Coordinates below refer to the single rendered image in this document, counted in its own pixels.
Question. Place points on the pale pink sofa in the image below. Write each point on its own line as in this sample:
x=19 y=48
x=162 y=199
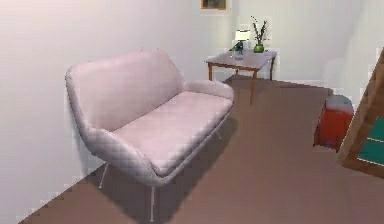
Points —
x=156 y=110

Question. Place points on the brown wooden side table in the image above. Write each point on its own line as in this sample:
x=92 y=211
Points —
x=246 y=60

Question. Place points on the white shade table lamp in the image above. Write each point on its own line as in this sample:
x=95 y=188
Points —
x=241 y=40

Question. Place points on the plant in green pot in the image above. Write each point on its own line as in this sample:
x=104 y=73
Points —
x=259 y=40

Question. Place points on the red bin with grey lid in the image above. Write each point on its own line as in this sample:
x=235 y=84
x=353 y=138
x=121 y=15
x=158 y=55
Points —
x=334 y=123

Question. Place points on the brown wooden shelf cabinet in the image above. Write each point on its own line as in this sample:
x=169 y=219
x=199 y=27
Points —
x=366 y=126

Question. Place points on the framed wall picture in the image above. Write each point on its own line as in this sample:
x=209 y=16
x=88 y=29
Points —
x=213 y=4

